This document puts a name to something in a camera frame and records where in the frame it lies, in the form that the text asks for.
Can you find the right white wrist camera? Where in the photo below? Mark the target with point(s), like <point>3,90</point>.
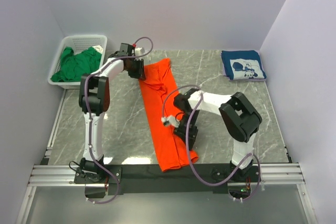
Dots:
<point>170,121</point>

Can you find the white garment in basket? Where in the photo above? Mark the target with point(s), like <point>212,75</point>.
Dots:
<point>98,48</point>

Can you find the green t shirt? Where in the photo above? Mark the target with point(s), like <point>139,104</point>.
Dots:
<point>72,66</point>

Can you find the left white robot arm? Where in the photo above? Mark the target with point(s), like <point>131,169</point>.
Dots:
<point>94,100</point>

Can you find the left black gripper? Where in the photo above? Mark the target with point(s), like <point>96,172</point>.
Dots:
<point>137,70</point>

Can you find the folded blue printed t shirt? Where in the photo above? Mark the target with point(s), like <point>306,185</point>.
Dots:
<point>243,65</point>

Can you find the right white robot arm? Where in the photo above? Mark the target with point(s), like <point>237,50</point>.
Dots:
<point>240,118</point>

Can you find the white plastic laundry basket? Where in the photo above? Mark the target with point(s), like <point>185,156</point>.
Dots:
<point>78,43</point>

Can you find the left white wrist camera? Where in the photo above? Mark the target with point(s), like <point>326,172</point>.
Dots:
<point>138,51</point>

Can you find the aluminium frame rail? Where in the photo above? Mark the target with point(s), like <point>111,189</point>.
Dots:
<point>278,196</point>

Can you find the black base crossbeam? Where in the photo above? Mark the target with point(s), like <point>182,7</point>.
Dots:
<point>148,178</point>

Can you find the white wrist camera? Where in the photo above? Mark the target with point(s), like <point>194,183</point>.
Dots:
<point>138,51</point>
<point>170,121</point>

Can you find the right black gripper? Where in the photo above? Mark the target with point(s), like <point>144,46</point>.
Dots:
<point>186,132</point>

